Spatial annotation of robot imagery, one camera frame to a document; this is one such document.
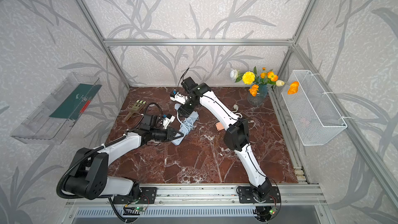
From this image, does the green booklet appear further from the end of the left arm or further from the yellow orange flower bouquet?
the yellow orange flower bouquet

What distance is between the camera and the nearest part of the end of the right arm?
2.15ft

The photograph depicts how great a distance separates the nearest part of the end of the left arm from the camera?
0.70 meters
